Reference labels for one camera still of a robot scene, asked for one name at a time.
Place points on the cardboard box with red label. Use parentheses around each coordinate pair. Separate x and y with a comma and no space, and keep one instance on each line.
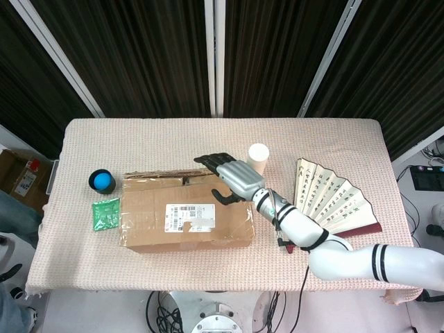
(21,177)

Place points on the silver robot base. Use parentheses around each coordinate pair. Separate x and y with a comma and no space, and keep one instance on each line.
(216,319)

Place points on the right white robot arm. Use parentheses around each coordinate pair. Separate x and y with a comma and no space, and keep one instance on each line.
(333,256)

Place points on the brown cardboard box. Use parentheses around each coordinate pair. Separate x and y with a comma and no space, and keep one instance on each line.
(149,208)

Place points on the white frame post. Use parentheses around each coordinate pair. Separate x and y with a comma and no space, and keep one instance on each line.
(59,59)
(214,59)
(329,59)

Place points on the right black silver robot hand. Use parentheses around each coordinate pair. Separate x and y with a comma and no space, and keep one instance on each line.
(243,178)

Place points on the white cylindrical bottle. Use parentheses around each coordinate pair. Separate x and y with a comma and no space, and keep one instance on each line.
(259,156)

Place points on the blue ball in black cup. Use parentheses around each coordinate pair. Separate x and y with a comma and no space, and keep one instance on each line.
(108,187)

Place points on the pink waffle tablecloth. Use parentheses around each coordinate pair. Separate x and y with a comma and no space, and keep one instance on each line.
(173,138)

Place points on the black electronic device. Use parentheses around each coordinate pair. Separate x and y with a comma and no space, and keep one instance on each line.
(428,178)

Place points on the green plastic packet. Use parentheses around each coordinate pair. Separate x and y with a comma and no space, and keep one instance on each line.
(105,215)

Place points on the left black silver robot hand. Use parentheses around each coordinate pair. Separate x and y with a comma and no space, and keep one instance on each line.
(8,273)

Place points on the paper folding fan red ribs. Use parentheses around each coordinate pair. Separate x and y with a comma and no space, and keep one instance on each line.
(333,197)

